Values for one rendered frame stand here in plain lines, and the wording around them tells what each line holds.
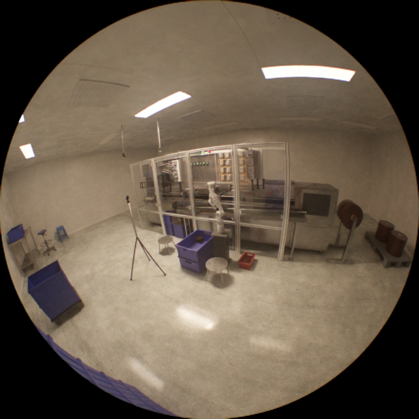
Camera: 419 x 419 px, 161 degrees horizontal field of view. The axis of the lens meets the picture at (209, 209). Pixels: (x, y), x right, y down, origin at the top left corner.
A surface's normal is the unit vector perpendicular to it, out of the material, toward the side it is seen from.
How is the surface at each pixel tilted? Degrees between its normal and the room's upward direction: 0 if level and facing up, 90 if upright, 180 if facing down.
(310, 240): 90
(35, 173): 90
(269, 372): 0
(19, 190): 90
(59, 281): 90
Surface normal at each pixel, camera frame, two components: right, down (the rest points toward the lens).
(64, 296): 0.89, 0.07
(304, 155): -0.49, 0.30
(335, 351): -0.08, -0.95
